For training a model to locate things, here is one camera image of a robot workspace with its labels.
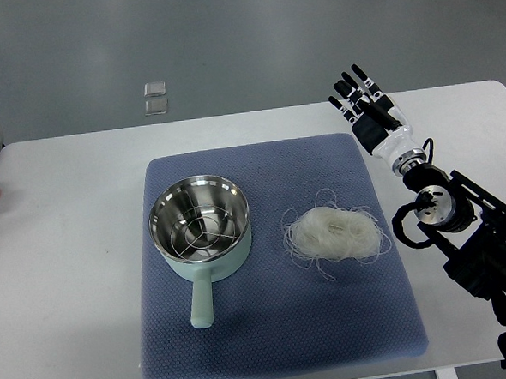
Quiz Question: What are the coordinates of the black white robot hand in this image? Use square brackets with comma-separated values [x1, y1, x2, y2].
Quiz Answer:
[328, 64, 424, 165]

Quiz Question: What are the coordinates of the white vermicelli bundle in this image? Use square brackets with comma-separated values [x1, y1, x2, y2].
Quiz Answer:
[280, 188, 393, 281]

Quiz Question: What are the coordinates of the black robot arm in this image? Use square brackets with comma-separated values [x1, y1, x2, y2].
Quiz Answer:
[392, 149, 506, 326]

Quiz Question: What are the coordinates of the mint green steel pot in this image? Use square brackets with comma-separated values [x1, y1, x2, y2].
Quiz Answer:
[148, 175, 252, 329]

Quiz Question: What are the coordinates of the upper floor metal plate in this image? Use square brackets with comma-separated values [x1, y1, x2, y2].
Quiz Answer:
[144, 81, 166, 97]

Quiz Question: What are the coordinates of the blue textured mat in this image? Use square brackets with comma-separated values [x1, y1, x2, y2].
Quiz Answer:
[141, 133, 428, 379]

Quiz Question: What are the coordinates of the wire steaming rack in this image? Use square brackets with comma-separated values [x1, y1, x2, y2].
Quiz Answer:
[164, 215, 242, 262]

